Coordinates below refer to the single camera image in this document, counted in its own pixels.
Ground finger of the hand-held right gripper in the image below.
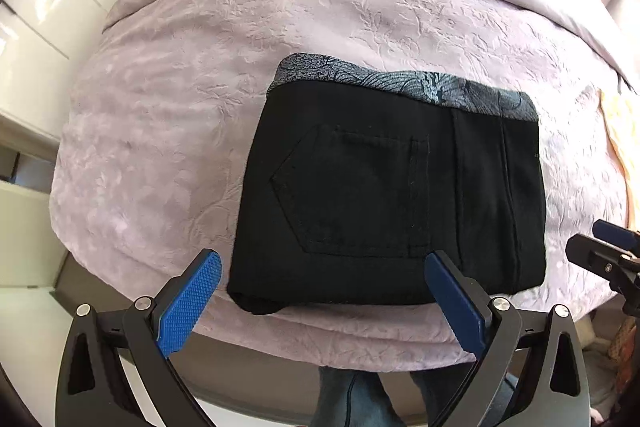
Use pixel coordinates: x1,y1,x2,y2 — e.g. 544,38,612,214
566,234,640,303
593,219,640,258

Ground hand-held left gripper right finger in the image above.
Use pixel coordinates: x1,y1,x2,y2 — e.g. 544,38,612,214
424,249,587,427

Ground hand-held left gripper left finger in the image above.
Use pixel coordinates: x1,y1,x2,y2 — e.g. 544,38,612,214
54,248,223,427

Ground black pants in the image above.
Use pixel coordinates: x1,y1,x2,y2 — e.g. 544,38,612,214
226,53,547,316

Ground colourful patterned cloth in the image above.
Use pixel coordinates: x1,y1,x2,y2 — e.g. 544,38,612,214
606,304,640,385

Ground yellow cloth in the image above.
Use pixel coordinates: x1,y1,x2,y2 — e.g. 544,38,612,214
599,88,632,190

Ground person's legs in jeans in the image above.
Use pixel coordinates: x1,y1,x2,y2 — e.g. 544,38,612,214
317,364,518,427

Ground lavender embossed blanket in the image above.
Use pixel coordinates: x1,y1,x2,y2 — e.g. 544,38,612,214
47,0,630,374

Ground white side cabinet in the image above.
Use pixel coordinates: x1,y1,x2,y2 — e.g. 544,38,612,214
0,179,67,293

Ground white wardrobe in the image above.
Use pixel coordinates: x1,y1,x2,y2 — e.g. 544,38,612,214
0,0,168,148

